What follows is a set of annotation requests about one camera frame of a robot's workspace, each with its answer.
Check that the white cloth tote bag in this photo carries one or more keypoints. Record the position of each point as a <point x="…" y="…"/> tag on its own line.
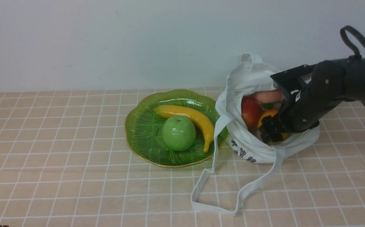
<point x="252" y="75"/>

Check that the pink peach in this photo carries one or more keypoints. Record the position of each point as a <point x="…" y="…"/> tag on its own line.
<point x="268" y="96"/>

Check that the green glass fruit plate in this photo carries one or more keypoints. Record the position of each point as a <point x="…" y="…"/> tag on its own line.
<point x="143" y="128"/>

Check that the yellow banana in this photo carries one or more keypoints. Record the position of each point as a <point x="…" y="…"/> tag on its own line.
<point x="198" y="118"/>

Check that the orange yellow mango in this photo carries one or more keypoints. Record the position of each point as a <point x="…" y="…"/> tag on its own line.
<point x="271" y="112"/>

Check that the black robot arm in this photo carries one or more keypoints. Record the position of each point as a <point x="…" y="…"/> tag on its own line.
<point x="353" y="81"/>

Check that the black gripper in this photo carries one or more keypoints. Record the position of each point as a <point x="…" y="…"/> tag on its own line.
<point x="305" y="108"/>

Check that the green apple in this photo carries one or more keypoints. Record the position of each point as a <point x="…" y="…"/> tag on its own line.
<point x="178" y="133"/>

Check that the red apple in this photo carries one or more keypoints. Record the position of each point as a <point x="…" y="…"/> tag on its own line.
<point x="251" y="112"/>

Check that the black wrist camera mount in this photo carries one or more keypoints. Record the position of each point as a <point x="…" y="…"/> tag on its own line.
<point x="292" y="80"/>

